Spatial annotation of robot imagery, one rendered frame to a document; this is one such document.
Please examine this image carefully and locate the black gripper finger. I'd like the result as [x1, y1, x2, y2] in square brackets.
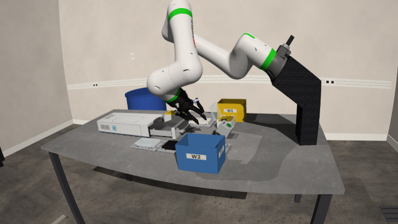
[175, 110, 199, 124]
[188, 98, 207, 120]

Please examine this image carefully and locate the blue bin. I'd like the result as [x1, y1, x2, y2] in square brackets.
[175, 133, 225, 174]

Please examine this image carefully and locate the yellow bin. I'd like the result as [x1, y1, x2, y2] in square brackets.
[217, 99, 246, 122]

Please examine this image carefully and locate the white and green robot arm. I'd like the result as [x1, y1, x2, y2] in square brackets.
[147, 0, 294, 108]

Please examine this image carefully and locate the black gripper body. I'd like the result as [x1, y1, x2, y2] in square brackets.
[176, 96, 193, 111]

